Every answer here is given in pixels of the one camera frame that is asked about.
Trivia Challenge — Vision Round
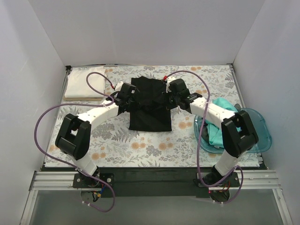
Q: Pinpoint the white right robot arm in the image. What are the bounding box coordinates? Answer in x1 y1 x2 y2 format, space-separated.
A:
163 77 259 188

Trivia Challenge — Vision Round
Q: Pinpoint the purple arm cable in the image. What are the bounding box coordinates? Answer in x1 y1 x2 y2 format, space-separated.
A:
163 70 244 204
34 72 116 213

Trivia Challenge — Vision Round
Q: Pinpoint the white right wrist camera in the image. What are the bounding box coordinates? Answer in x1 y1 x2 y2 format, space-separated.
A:
163 76 175 93

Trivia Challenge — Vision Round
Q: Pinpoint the teal t-shirt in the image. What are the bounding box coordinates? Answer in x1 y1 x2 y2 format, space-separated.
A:
206 97 241 148

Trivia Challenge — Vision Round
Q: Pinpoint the black t-shirt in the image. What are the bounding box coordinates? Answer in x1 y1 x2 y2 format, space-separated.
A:
129 76 172 132

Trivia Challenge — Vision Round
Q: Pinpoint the floral patterned table mat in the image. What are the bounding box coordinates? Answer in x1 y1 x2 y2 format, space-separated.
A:
45 65 261 168

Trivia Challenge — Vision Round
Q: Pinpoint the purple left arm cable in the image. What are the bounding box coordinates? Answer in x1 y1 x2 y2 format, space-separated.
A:
34 72 116 213

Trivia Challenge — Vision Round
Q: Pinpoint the teal plastic basket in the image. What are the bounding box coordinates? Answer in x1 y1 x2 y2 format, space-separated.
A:
201 108 272 154

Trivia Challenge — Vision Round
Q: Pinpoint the brown cardboard board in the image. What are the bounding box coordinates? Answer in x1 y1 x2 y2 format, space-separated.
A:
62 96 103 101

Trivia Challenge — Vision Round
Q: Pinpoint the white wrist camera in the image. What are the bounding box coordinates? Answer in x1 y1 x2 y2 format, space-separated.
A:
163 76 175 93
113 81 124 91

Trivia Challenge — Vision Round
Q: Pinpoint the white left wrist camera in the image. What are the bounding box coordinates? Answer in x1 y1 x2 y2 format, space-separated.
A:
113 81 124 91

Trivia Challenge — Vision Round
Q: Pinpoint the folded white t-shirt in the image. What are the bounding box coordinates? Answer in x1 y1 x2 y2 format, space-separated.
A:
64 67 106 98

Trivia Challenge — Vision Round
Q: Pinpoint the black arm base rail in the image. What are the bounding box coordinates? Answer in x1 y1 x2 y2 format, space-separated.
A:
72 166 240 200

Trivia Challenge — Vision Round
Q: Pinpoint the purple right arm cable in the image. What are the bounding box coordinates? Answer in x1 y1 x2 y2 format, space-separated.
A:
163 70 244 204

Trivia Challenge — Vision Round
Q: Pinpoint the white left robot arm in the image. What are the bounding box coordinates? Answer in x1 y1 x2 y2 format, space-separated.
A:
55 82 136 188

